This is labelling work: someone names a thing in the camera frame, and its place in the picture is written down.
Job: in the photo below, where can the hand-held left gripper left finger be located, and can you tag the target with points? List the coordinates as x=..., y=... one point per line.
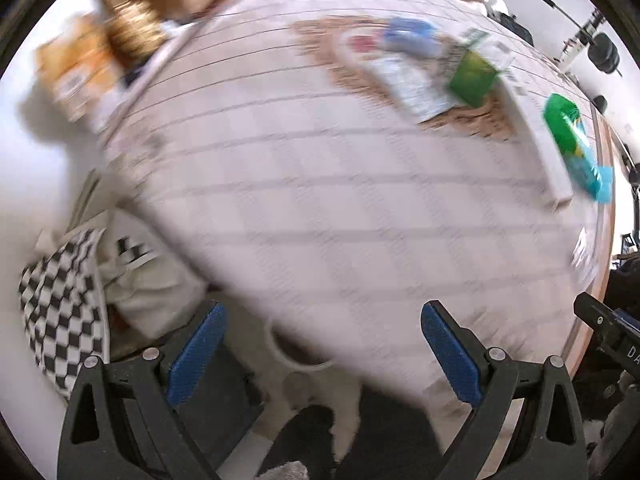
x=197, y=355

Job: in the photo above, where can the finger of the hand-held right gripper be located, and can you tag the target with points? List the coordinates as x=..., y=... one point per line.
x=602, y=317

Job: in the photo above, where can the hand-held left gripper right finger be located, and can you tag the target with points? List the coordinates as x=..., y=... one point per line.
x=450, y=355

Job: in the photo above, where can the beige cloth bag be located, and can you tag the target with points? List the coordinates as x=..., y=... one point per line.
x=150, y=280

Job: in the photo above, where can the person's black trouser leg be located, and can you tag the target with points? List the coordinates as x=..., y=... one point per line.
x=360, y=440

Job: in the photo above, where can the black white checkered cushion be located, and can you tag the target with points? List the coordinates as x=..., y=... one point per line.
x=60, y=310

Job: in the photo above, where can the green and blue snack bag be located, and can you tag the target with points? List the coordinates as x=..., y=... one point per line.
x=575, y=145

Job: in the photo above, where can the long white box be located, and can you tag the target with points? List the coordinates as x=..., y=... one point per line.
x=542, y=145

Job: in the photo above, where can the white grid tablecloth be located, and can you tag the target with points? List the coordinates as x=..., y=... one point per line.
x=320, y=200

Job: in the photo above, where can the black stand with lamp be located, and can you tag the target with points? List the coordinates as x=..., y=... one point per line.
x=602, y=47

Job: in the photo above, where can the white printed packet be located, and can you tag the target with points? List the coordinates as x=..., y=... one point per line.
x=412, y=87

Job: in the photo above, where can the green carton box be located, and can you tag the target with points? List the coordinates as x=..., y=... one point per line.
x=472, y=77

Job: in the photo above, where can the brown woven placemat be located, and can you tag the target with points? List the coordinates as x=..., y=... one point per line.
x=350, y=77

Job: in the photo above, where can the blue packet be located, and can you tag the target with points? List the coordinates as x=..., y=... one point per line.
x=409, y=35

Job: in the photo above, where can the dark gold printed box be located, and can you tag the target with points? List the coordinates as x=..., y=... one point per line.
x=132, y=30

